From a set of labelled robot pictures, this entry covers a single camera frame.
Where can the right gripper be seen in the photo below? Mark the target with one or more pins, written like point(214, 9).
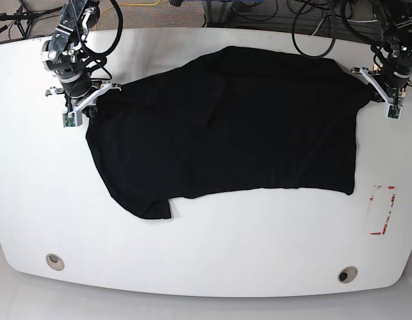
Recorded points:
point(83, 96)

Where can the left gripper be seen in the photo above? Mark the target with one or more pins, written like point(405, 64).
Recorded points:
point(390, 88)

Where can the black T-shirt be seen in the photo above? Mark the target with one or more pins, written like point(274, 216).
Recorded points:
point(233, 120)

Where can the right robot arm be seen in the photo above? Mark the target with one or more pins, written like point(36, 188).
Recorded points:
point(80, 70)

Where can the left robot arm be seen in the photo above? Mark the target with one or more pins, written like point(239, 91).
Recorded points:
point(394, 49)

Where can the red tape rectangle marking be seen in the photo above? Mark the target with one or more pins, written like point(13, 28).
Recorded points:
point(379, 210)

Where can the black tripod stand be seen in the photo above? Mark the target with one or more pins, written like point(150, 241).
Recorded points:
point(24, 19)

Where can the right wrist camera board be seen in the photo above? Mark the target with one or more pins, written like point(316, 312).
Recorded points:
point(69, 119)

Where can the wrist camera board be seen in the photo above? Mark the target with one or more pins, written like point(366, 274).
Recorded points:
point(69, 119)
point(394, 112)

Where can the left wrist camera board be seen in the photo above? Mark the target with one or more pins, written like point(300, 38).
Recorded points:
point(394, 112)

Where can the left table cable grommet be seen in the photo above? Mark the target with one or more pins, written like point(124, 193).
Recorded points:
point(55, 262)

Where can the table cable grommet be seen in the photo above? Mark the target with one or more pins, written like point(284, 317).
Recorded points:
point(55, 262)
point(347, 274)

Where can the right table cable grommet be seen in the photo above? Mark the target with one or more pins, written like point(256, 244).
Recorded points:
point(347, 274)

